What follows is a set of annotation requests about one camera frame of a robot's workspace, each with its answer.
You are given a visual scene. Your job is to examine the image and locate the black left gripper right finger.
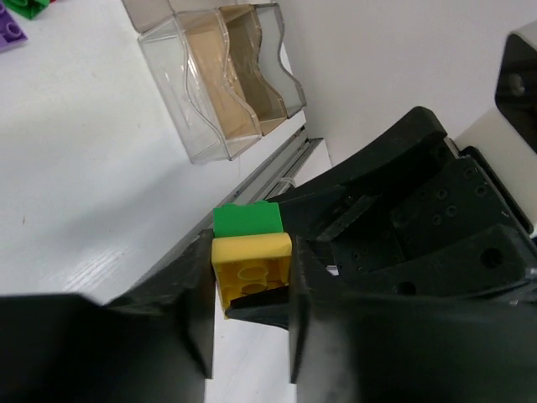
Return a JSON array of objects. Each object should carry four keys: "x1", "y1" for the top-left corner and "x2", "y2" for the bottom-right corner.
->
[{"x1": 289, "y1": 238, "x2": 536, "y2": 402}]

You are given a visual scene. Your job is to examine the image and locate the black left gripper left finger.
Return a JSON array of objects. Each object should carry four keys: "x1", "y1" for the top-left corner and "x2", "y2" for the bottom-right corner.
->
[{"x1": 1, "y1": 230, "x2": 215, "y2": 402}]

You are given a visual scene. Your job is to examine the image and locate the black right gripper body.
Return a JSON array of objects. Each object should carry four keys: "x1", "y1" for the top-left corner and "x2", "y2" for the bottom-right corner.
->
[{"x1": 328, "y1": 151, "x2": 532, "y2": 275}]

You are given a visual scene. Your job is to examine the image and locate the curved yellow lego brick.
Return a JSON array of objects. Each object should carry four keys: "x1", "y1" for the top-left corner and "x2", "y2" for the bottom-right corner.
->
[{"x1": 211, "y1": 233, "x2": 292, "y2": 310}]

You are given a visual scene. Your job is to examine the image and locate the small curved green brick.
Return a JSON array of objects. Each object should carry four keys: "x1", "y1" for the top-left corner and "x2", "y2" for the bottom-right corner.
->
[{"x1": 213, "y1": 201, "x2": 284, "y2": 238}]

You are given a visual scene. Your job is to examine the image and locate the clear plastic bin middle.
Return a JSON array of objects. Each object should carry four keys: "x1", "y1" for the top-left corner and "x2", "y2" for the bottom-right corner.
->
[{"x1": 220, "y1": 4, "x2": 287, "y2": 136}]

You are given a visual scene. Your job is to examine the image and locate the clear plastic bin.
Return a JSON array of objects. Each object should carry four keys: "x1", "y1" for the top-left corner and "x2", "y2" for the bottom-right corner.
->
[
  {"x1": 138, "y1": 8, "x2": 262, "y2": 164},
  {"x1": 220, "y1": 4, "x2": 287, "y2": 136},
  {"x1": 254, "y1": 3, "x2": 307, "y2": 118}
]

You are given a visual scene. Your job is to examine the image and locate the clear plastic bin rear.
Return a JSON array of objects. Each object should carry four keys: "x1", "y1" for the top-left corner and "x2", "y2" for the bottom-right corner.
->
[{"x1": 254, "y1": 3, "x2": 307, "y2": 118}]

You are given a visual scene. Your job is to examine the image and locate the clear plastic bin front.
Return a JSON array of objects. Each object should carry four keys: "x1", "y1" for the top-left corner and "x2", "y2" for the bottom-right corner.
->
[{"x1": 138, "y1": 8, "x2": 262, "y2": 164}]

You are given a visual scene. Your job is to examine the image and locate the flat purple lego brick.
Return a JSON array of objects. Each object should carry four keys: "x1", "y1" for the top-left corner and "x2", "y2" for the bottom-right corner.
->
[{"x1": 0, "y1": 3, "x2": 28, "y2": 52}]

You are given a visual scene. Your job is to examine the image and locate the green plate under purple brick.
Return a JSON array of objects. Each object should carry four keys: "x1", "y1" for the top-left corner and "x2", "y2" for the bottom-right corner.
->
[{"x1": 3, "y1": 0, "x2": 50, "y2": 20}]

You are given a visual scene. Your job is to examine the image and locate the aluminium table edge rail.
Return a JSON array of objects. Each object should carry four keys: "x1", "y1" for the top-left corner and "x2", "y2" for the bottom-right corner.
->
[{"x1": 152, "y1": 128, "x2": 321, "y2": 271}]

